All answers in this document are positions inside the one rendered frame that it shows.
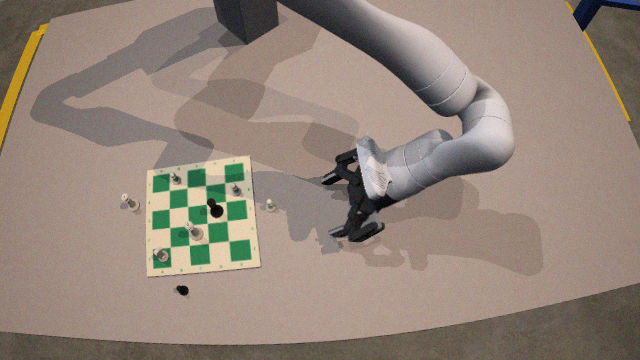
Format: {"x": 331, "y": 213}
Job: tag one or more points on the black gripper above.
{"x": 359, "y": 200}

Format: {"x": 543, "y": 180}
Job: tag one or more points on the white pawn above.
{"x": 235, "y": 191}
{"x": 175, "y": 179}
{"x": 270, "y": 206}

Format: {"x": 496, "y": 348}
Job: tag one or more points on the green and white chessboard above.
{"x": 229, "y": 242}

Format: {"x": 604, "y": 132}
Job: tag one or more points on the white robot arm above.
{"x": 426, "y": 65}

